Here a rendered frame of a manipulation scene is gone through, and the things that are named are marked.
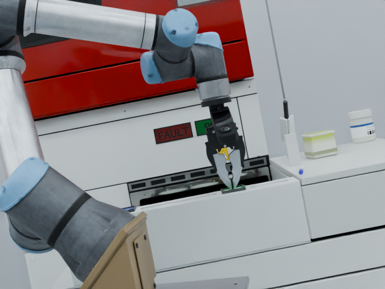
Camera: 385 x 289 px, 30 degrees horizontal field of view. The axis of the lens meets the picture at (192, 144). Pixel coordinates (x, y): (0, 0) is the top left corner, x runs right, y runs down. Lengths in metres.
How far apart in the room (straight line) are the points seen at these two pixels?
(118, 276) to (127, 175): 1.03
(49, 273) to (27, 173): 1.06
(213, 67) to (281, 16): 2.16
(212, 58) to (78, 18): 0.33
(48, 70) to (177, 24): 0.82
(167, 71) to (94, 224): 0.47
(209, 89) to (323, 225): 0.40
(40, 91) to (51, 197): 0.98
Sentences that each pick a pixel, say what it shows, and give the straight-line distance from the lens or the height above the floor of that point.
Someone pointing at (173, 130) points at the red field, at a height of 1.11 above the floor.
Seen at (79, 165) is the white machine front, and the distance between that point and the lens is 2.28.
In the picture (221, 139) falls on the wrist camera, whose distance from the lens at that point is 1.58.
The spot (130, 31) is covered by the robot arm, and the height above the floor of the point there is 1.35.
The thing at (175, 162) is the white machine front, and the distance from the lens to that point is 2.25.
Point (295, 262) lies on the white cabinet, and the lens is 1.68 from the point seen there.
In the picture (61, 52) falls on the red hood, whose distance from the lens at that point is 2.23.
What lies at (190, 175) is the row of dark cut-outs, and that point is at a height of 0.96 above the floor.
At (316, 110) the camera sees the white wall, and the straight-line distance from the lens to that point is 3.79.
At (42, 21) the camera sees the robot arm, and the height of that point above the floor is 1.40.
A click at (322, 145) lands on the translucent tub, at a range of 2.00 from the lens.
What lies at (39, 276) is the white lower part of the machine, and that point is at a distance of 2.35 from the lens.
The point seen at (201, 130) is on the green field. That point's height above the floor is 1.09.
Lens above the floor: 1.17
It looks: 3 degrees down
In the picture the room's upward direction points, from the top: 11 degrees counter-clockwise
